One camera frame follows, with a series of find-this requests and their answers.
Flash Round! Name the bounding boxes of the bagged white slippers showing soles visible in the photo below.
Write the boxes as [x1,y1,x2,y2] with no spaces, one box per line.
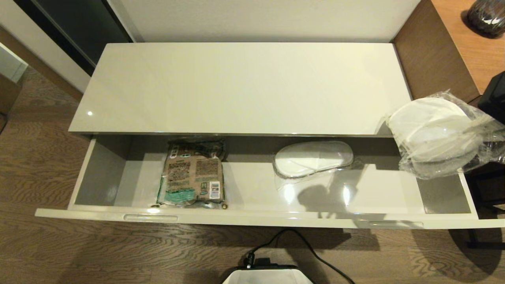
[273,141,354,181]

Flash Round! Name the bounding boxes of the dark glass vase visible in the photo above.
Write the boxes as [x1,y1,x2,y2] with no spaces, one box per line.
[467,0,505,38]

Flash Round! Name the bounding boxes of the brown printed snack packet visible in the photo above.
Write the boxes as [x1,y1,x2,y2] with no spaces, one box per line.
[157,138,227,209]

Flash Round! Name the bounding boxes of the glossy cream drawer cabinet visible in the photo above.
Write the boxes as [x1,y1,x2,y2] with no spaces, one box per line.
[68,42,470,144]

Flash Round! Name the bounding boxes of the dark glass door panel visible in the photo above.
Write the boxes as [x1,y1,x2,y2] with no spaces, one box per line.
[14,0,133,77]

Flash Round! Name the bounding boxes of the brown wooden desk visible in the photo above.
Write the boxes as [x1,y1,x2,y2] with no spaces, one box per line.
[393,0,505,106]

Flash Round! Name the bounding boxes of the black power cable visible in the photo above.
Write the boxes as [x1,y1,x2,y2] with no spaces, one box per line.
[243,228,355,284]

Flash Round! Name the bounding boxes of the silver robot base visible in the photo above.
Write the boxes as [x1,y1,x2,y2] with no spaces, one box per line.
[221,265,316,284]

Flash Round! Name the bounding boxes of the bagged white slippers showing straps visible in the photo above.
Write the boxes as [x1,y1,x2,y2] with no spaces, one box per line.
[385,90,505,180]

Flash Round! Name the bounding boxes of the white furniture corner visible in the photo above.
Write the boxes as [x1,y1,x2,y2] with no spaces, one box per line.
[0,41,29,83]

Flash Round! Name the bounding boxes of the wide cream cabinet drawer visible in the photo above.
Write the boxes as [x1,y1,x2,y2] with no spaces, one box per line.
[35,134,505,230]

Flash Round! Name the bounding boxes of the brown wooden furniture piece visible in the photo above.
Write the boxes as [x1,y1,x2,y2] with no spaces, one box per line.
[0,73,21,116]

